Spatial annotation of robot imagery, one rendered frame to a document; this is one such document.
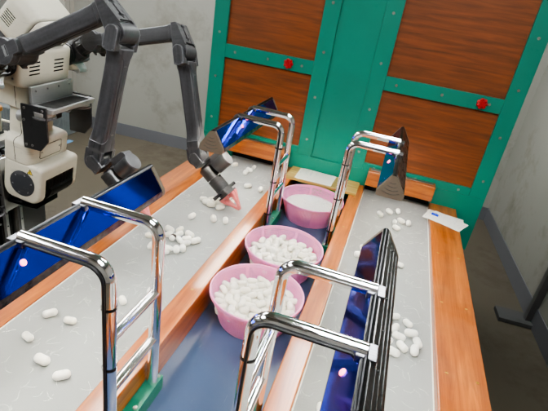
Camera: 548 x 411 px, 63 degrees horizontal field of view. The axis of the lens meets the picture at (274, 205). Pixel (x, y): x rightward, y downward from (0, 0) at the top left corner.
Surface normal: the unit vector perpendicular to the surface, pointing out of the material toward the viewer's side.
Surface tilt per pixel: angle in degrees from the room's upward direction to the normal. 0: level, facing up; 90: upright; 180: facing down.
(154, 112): 90
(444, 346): 0
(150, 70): 90
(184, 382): 0
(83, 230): 58
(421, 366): 0
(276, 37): 90
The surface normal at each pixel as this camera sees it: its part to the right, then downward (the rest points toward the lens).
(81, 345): 0.15, -0.89
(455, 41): -0.29, 0.38
